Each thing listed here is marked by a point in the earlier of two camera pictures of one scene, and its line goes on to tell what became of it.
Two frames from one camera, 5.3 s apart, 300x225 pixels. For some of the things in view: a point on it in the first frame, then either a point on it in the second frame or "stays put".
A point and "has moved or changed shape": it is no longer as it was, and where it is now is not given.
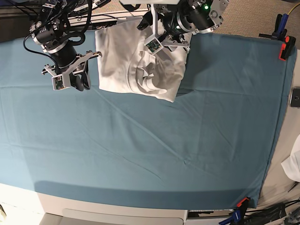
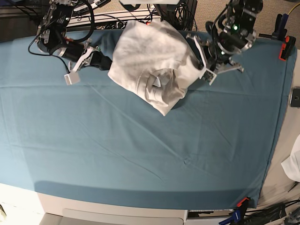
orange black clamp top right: x=286 y=48 stays put
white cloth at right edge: x=291 y=165 stays put
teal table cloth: x=214 y=145 stays put
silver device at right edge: x=295 y=97 stays put
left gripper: x=61 y=76 → x=78 y=51
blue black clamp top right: x=280 y=32 stays put
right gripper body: x=168 y=40 → x=212 y=59
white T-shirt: x=125 y=65 has moved or changed shape
